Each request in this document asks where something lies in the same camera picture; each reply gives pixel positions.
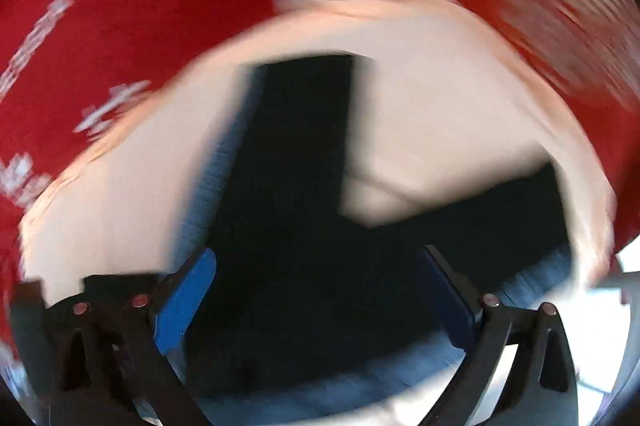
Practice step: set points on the black pants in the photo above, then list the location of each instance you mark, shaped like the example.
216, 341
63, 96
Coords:
295, 206

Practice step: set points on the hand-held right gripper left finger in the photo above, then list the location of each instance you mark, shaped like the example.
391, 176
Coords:
182, 306

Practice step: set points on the peach patterned bed sheet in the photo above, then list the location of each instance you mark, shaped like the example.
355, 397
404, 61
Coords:
450, 131

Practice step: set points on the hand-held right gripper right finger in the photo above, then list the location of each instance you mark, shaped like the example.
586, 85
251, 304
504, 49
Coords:
447, 301

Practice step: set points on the red blanket with white print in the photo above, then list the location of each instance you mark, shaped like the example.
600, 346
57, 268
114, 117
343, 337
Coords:
150, 6

